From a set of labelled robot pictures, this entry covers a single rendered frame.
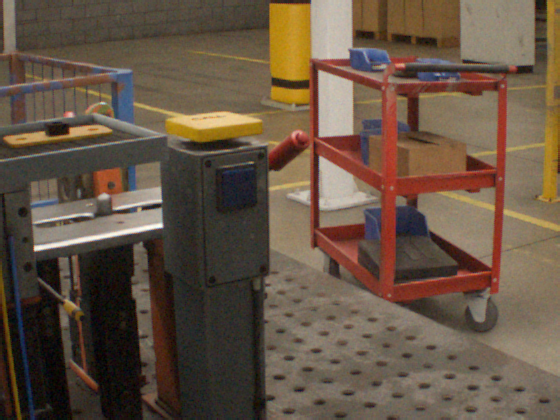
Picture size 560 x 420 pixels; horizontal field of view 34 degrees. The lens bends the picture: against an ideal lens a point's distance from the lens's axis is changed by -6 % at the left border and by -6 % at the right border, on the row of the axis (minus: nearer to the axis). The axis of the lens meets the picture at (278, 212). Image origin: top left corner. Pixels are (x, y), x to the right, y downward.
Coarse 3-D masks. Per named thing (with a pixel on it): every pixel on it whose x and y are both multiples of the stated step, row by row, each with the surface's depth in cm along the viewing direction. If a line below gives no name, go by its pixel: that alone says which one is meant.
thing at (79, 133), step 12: (60, 120) 72; (48, 132) 71; (60, 132) 71; (72, 132) 72; (84, 132) 72; (96, 132) 72; (108, 132) 72; (12, 144) 68; (24, 144) 68; (36, 144) 69
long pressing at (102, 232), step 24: (144, 192) 120; (48, 216) 110; (72, 216) 110; (96, 216) 110; (120, 216) 109; (144, 216) 109; (48, 240) 100; (72, 240) 99; (96, 240) 101; (120, 240) 102; (144, 240) 104
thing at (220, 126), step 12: (168, 120) 78; (180, 120) 77; (192, 120) 77; (204, 120) 77; (216, 120) 77; (228, 120) 77; (240, 120) 77; (252, 120) 77; (168, 132) 78; (180, 132) 76; (192, 132) 75; (204, 132) 74; (216, 132) 75; (228, 132) 75; (240, 132) 76; (252, 132) 76; (204, 144) 77; (216, 144) 77
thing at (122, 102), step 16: (16, 64) 389; (48, 64) 355; (64, 64) 340; (80, 64) 327; (16, 80) 390; (48, 80) 284; (64, 80) 285; (80, 80) 289; (96, 80) 292; (112, 80) 295; (128, 80) 298; (0, 96) 274; (16, 96) 392; (64, 96) 348; (112, 96) 301; (128, 96) 299; (16, 112) 394; (64, 112) 350; (128, 112) 301; (48, 192) 379; (32, 208) 289; (48, 224) 341
